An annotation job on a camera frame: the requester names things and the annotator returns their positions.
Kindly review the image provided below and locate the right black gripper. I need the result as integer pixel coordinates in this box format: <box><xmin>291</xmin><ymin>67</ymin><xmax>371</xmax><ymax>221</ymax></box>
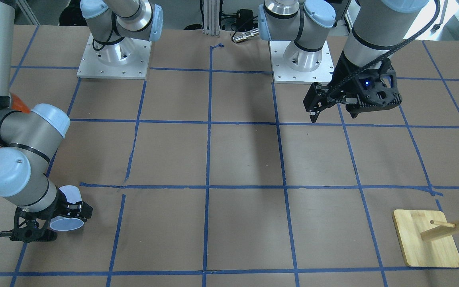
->
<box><xmin>0</xmin><ymin>189</ymin><xmax>93</xmax><ymax>243</ymax></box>

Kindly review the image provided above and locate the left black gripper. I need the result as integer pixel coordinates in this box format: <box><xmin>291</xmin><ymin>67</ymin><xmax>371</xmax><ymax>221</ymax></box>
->
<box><xmin>304</xmin><ymin>58</ymin><xmax>402</xmax><ymax>122</ymax></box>

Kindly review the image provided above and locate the light blue cup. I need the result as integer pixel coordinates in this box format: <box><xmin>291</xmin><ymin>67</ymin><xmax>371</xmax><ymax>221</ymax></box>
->
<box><xmin>50</xmin><ymin>185</ymin><xmax>84</xmax><ymax>232</ymax></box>

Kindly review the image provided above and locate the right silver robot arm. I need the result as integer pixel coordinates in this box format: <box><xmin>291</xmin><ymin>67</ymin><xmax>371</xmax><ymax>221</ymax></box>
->
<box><xmin>0</xmin><ymin>0</ymin><xmax>164</xmax><ymax>243</ymax></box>

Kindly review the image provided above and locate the wooden mug stand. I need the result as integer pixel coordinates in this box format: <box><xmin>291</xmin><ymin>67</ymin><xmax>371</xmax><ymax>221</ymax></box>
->
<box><xmin>388</xmin><ymin>208</ymin><xmax>459</xmax><ymax>269</ymax></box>

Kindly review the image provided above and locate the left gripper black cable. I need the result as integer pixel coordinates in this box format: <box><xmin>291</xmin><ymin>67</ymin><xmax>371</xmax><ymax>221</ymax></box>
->
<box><xmin>327</xmin><ymin>0</ymin><xmax>442</xmax><ymax>98</ymax></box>

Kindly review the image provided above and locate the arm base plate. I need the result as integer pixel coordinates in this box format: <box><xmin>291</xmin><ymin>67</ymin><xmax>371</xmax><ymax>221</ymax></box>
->
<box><xmin>76</xmin><ymin>35</ymin><xmax>152</xmax><ymax>80</ymax></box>
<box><xmin>269</xmin><ymin>41</ymin><xmax>334</xmax><ymax>84</ymax></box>

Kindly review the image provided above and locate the silver cable connector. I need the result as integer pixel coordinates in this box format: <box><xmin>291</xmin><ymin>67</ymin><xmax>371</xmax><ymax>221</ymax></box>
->
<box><xmin>231</xmin><ymin>28</ymin><xmax>260</xmax><ymax>43</ymax></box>

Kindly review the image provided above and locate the aluminium frame post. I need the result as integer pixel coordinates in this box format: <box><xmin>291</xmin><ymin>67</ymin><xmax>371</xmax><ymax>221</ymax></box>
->
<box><xmin>200</xmin><ymin>0</ymin><xmax>222</xmax><ymax>37</ymax></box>

